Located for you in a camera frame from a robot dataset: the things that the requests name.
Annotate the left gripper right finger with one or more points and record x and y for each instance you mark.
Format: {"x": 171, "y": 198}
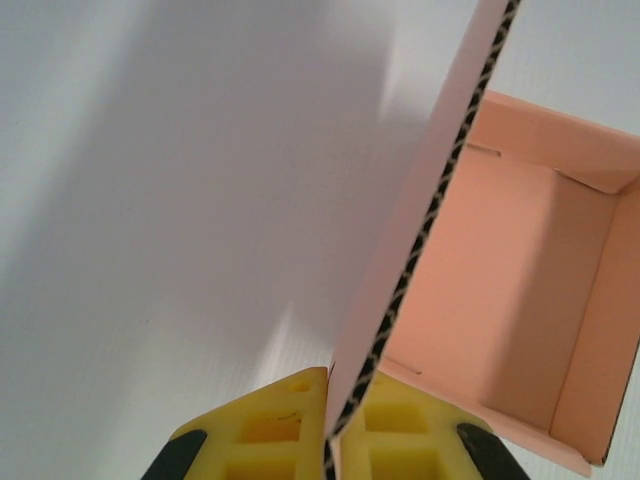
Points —
{"x": 410, "y": 440}

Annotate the pink cardboard box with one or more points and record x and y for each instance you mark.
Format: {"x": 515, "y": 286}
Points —
{"x": 500, "y": 275}

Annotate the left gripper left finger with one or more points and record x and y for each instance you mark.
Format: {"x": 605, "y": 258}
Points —
{"x": 270, "y": 440}

